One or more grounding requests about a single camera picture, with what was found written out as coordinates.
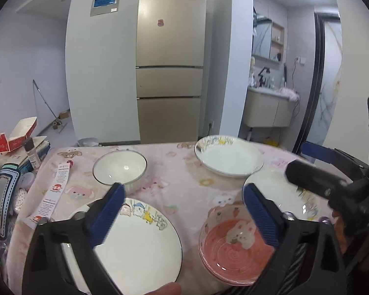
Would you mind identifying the bathroom mirror cabinet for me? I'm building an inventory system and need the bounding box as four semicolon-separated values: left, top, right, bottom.
252;12;285;63

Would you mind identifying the pink cartoon tablecloth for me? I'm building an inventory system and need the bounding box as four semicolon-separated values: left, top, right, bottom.
6;140;351;295

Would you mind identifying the pink strawberry bowl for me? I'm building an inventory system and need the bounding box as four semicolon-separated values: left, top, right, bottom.
199;205;275;286

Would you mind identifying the black door frame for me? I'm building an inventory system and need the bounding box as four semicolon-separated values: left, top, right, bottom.
292;11;341;156

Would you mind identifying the white ribbed bowl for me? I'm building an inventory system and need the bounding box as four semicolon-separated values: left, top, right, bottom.
92;149;148;195

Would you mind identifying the red white cardboard box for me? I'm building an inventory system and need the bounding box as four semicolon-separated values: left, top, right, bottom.
0;117;37;154

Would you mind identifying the left hand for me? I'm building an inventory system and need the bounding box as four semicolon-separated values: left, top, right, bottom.
145;282;182;295

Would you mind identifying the small spice bottle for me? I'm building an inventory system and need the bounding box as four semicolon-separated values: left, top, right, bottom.
23;138;41;171

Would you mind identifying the beige bathroom vanity cabinet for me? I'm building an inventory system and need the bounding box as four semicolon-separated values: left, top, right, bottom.
243;87;299;129

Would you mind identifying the metal folding stand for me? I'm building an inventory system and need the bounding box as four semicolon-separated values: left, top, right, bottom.
32;79;68;133

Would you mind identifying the white paper leaflet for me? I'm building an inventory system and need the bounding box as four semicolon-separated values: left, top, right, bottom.
23;162;71;229

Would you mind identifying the white cartoon plate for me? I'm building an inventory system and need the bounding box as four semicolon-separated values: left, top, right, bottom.
244;168;332;221
194;135;264;178
61;197;183;295

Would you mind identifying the gold refrigerator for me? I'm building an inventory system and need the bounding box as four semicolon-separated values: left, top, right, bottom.
136;0;207;144

